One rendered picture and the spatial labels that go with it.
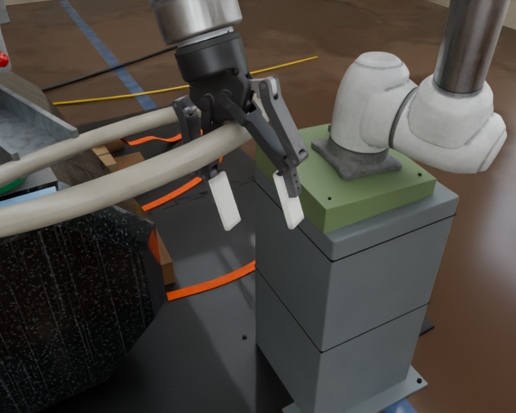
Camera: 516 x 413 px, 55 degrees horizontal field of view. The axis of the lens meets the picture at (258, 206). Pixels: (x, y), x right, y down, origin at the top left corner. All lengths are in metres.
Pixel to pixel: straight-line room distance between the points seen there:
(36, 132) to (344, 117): 0.68
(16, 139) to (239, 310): 1.25
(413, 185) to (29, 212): 0.97
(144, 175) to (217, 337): 1.51
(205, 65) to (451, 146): 0.71
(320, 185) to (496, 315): 1.25
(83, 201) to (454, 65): 0.78
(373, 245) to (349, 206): 0.14
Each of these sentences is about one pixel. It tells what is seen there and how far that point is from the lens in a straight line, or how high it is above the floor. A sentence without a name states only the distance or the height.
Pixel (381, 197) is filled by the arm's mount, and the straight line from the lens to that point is 1.24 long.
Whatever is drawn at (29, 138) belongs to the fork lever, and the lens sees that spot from 1.06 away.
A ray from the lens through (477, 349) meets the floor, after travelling 2.12.
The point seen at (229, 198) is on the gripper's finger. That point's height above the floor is 1.18.
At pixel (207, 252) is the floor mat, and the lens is 2.32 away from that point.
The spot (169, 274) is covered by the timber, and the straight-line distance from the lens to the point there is 2.15.
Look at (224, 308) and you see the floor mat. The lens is 2.07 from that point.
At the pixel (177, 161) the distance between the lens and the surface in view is 0.52.
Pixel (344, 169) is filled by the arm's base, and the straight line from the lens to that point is 1.26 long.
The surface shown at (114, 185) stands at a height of 1.28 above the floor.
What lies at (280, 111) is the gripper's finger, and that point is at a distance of 0.54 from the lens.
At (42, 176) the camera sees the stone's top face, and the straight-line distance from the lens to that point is 1.44.
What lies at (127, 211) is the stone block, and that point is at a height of 0.66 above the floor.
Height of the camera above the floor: 1.55
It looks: 36 degrees down
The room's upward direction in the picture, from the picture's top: straight up
